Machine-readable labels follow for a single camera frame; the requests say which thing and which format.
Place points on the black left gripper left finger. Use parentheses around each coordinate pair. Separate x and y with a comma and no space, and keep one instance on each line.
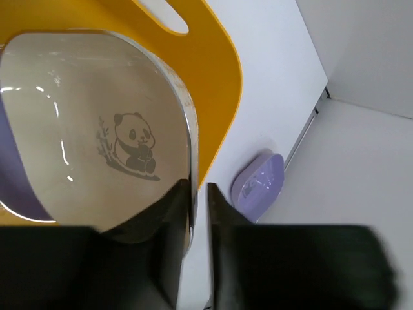
(137,265)

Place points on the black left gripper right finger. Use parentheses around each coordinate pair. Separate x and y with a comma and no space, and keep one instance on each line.
(256,266)

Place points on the purple panda plate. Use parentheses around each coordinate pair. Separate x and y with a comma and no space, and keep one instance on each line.
(17,194)
(258,185)

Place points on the cream panda plate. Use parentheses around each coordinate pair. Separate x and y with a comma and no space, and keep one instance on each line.
(104,127)

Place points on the yellow plastic bin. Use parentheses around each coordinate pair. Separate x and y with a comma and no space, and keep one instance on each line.
(205,58)

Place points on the aluminium side rail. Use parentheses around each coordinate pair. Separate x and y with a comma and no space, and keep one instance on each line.
(323,97)

